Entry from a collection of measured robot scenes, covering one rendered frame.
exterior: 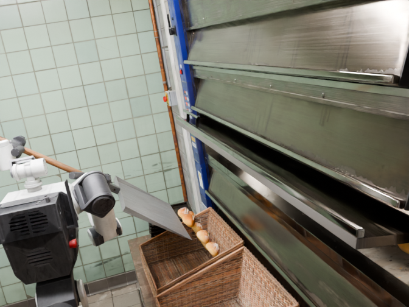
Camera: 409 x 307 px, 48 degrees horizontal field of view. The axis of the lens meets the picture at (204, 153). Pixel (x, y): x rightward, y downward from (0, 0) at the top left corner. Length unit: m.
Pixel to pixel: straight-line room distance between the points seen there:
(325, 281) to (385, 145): 0.63
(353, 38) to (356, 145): 0.26
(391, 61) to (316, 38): 0.33
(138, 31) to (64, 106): 0.77
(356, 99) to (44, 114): 2.67
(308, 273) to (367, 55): 0.87
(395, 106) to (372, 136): 0.13
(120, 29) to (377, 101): 2.61
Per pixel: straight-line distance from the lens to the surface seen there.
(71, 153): 3.53
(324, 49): 1.23
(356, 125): 1.20
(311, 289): 1.67
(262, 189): 1.98
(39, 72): 3.46
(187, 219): 2.41
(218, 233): 2.62
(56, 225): 1.61
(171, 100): 3.18
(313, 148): 1.36
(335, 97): 1.23
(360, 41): 1.10
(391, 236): 1.04
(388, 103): 1.05
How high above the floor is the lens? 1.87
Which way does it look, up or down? 15 degrees down
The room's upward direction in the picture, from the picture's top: 9 degrees counter-clockwise
